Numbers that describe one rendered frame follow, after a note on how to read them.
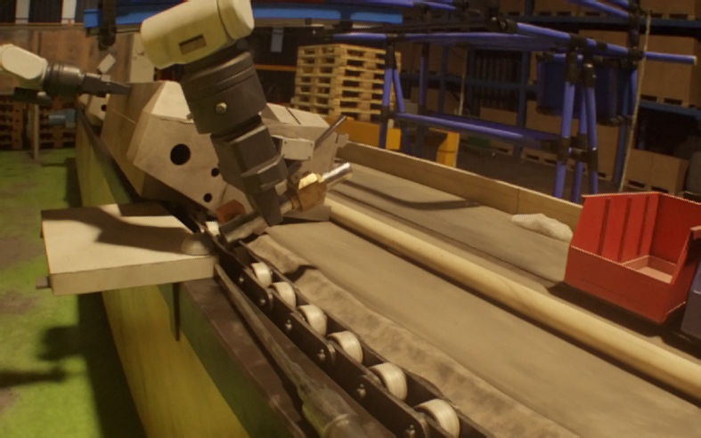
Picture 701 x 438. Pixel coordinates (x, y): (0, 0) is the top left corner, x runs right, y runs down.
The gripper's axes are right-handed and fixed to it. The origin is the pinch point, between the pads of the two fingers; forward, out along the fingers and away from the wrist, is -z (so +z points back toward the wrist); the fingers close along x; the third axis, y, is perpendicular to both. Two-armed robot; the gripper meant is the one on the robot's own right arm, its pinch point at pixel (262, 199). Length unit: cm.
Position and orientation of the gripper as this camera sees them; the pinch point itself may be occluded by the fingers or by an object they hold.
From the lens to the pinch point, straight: 63.5
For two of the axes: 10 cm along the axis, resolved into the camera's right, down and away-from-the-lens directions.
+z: -2.8, -8.5, -4.5
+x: -5.3, -2.5, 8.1
